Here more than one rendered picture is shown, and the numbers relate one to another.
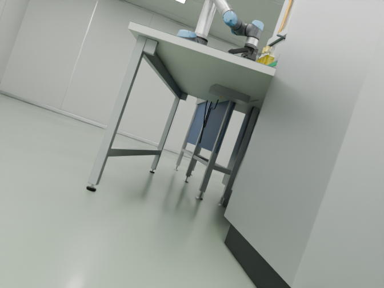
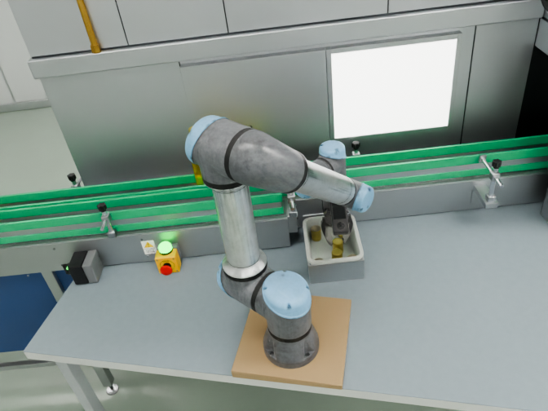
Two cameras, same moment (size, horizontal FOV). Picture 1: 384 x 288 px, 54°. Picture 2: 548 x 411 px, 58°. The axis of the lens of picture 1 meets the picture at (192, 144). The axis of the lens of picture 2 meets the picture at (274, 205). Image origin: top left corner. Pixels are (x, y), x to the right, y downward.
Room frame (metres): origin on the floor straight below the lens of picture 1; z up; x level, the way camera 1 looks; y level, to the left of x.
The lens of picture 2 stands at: (2.21, 1.10, 1.89)
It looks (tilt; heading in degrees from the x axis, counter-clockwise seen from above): 37 degrees down; 282
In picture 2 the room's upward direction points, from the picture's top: 8 degrees counter-clockwise
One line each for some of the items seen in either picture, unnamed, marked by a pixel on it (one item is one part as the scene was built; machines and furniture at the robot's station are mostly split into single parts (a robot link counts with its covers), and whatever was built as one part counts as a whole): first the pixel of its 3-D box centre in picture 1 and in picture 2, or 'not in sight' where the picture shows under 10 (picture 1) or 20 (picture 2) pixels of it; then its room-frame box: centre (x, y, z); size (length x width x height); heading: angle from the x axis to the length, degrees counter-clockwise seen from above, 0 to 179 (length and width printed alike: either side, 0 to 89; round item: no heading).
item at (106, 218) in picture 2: not in sight; (105, 225); (3.00, -0.06, 0.94); 0.07 x 0.04 x 0.13; 99
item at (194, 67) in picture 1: (274, 104); (322, 208); (2.33, -0.40, 0.73); 1.58 x 1.52 x 0.04; 175
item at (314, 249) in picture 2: not in sight; (332, 246); (2.29, -0.11, 0.80); 0.22 x 0.17 x 0.09; 99
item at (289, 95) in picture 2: not in sight; (321, 98); (2.32, -0.47, 1.15); 0.90 x 0.03 x 0.34; 9
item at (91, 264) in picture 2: not in sight; (86, 267); (3.11, -0.02, 0.79); 0.08 x 0.08 x 0.08; 9
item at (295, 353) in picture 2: not in sight; (290, 333); (2.39, 0.26, 0.82); 0.15 x 0.15 x 0.10
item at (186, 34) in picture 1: (185, 41); (285, 302); (2.39, 0.25, 0.94); 0.13 x 0.12 x 0.14; 146
